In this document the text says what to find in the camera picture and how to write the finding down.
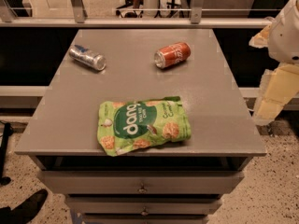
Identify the grey drawer cabinet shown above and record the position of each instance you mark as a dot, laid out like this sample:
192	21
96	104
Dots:
62	135

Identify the bottom grey drawer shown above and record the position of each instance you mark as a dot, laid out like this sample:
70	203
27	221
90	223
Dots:
127	219

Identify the orange coke can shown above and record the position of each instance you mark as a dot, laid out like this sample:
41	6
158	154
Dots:
172	54

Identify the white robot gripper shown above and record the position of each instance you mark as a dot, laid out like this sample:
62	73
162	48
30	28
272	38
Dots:
284	38

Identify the office chair base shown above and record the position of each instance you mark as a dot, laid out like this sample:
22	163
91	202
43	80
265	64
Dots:
130	3

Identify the middle grey drawer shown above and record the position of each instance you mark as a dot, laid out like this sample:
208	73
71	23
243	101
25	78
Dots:
144	206

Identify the green dang chips bag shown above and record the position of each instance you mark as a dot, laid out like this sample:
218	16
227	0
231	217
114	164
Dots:
126	127

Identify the metal railing with glass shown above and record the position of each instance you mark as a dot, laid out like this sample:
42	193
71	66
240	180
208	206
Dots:
190	13

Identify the silver blue soda can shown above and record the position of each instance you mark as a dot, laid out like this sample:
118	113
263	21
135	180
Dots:
88	57

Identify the grey drawer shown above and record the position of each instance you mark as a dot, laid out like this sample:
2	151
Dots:
127	219
144	206
147	182

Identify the black stand at left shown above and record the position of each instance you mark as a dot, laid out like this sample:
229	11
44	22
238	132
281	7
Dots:
7	132

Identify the top grey drawer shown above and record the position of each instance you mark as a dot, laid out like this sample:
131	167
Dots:
147	182

